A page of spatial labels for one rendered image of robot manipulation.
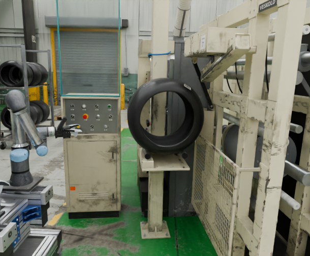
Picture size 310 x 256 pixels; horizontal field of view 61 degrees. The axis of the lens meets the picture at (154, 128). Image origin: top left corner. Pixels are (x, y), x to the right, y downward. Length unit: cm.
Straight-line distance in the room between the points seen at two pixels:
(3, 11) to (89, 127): 1058
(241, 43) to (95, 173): 183
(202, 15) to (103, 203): 941
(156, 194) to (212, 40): 146
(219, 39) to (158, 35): 69
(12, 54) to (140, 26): 537
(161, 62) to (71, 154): 124
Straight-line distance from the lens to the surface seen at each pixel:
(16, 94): 201
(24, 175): 207
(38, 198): 206
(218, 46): 170
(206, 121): 229
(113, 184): 276
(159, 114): 226
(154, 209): 256
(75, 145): 266
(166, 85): 187
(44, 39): 1195
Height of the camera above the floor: 152
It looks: 12 degrees down
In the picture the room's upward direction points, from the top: 1 degrees clockwise
